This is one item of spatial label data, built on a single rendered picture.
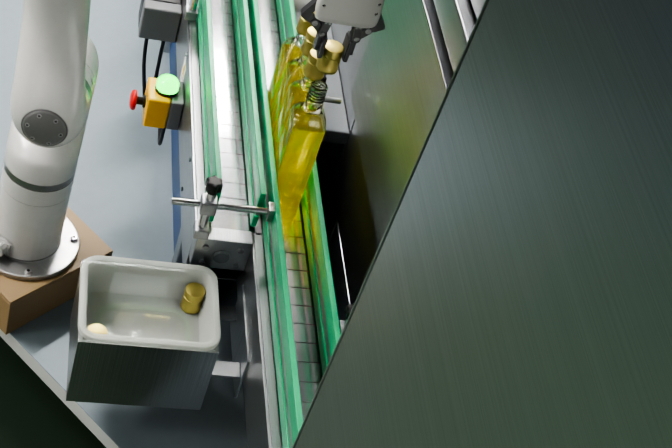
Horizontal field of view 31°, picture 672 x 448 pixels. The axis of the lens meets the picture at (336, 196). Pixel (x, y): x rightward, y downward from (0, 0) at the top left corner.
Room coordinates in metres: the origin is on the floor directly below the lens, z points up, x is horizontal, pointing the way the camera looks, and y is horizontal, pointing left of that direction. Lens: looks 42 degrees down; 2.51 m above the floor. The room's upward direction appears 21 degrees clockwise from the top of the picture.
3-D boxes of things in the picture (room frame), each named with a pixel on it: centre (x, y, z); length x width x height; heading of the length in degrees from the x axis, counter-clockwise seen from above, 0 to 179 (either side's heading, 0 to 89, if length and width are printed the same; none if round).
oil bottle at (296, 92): (1.64, 0.11, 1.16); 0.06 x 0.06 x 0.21; 20
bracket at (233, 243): (1.44, 0.15, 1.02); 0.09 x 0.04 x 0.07; 111
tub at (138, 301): (1.29, 0.22, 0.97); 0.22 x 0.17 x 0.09; 111
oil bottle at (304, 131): (1.58, 0.09, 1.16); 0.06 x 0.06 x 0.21; 20
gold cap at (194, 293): (1.37, 0.16, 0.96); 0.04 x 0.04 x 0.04
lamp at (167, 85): (1.81, 0.38, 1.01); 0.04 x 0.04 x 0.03
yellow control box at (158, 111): (1.81, 0.38, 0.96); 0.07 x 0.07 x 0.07; 21
